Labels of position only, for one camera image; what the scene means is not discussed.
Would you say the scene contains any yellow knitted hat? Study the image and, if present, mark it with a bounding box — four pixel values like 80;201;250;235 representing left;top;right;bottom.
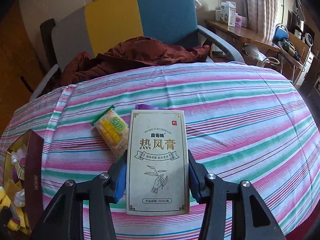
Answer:
1;186;31;236

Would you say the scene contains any dark red jacket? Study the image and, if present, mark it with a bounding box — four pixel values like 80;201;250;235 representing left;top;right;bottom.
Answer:
60;36;210;86

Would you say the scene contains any purple plastic cup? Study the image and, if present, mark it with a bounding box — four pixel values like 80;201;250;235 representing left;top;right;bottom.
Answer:
135;104;165;110

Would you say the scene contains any blue folding chair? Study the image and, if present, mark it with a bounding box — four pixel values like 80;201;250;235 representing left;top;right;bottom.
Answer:
272;23;305;85

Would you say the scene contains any white carton on desk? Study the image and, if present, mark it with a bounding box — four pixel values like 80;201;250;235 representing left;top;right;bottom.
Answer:
220;1;236;27

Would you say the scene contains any striped bed sheet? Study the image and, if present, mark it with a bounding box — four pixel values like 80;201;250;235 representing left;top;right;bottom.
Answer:
1;63;319;234

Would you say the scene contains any white plastic bag ball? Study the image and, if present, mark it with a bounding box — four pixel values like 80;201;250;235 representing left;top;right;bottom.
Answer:
14;189;25;208

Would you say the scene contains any white ointment box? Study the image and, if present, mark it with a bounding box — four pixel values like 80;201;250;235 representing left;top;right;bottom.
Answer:
126;109;190;216

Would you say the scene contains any pink curtain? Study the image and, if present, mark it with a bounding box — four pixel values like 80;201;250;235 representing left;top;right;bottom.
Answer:
247;0;278;40

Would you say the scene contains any purple box on desk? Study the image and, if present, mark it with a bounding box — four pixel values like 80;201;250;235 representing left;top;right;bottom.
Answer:
235;14;247;28

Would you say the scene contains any cracker snack packet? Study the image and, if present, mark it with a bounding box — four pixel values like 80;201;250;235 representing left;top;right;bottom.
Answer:
91;105;129;159

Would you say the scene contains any grey yellow blue armchair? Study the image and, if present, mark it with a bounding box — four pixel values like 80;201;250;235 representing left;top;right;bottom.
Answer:
30;0;244;101

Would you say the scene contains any wooden desk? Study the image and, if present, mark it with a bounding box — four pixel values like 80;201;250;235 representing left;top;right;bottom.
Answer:
204;20;280;52

